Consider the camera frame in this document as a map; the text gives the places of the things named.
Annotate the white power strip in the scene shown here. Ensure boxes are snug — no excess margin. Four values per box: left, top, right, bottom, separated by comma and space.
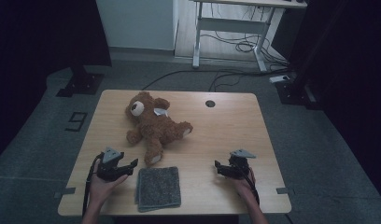
269, 75, 291, 84

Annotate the black stand base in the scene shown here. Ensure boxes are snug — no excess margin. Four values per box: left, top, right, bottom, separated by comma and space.
56, 64, 105, 98
275, 78, 323, 110

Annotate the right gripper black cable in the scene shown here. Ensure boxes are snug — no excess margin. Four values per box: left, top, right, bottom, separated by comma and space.
241, 167, 261, 206

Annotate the white metal frame desk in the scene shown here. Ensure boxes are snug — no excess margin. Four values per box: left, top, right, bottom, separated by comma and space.
191, 0, 308, 73

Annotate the long black floor cable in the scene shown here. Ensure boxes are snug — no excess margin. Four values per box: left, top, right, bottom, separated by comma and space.
141, 68, 292, 92

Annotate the person's left hand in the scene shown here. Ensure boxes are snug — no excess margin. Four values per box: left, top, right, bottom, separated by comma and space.
89, 160, 129, 203

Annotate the grey tape strip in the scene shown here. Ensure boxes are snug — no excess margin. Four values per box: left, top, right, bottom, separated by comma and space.
275, 187, 296, 196
53, 187, 77, 200

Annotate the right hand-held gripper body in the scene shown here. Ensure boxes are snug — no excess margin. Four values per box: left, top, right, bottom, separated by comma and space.
224, 148, 258, 181

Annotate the grey towel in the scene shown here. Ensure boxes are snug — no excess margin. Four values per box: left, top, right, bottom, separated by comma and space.
134, 166, 182, 214

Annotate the tangle of black cables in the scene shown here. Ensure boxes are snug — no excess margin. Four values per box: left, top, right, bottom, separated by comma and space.
201, 3, 289, 68

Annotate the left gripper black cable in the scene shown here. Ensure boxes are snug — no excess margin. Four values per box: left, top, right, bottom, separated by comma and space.
81, 153, 105, 217

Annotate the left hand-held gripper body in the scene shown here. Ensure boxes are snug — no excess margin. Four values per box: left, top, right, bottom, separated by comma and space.
96, 147, 126, 182

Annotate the person's right hand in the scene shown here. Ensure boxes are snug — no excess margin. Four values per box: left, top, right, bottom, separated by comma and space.
233, 173, 258, 200

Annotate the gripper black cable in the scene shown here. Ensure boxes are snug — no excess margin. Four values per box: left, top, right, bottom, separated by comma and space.
81, 153, 105, 217
241, 167, 261, 206

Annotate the brown teddy bear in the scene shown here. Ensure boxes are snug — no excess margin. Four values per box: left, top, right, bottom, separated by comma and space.
124, 91, 194, 167

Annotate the dark curtain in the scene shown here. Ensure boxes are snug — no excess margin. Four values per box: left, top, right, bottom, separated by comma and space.
288, 0, 381, 200
0, 0, 113, 164

